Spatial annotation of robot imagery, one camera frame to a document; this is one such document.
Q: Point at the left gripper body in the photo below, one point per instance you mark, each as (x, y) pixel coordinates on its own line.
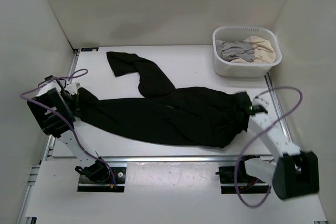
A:
(71, 100)

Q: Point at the black trousers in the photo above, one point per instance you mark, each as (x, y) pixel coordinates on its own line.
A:
(164, 114)

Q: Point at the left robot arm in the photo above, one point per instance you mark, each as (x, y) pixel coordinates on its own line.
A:
(54, 108)

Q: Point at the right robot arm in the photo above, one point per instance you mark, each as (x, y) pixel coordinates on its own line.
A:
(295, 173)

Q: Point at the white plastic laundry basket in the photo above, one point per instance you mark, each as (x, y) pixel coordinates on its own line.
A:
(243, 70)

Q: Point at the grey garment in basket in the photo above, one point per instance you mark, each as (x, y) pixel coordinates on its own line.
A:
(230, 51)

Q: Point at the small dark label sticker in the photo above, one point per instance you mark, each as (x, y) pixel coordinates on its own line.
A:
(89, 49)

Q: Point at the beige garment in basket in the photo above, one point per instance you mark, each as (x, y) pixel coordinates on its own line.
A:
(263, 51)

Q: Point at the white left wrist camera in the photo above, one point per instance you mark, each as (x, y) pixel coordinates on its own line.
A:
(72, 88)

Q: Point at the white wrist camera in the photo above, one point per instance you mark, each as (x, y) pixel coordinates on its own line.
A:
(260, 103)
(72, 88)

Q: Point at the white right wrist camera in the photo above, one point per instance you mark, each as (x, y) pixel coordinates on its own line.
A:
(260, 103)

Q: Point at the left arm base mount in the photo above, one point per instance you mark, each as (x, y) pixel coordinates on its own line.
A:
(97, 178)

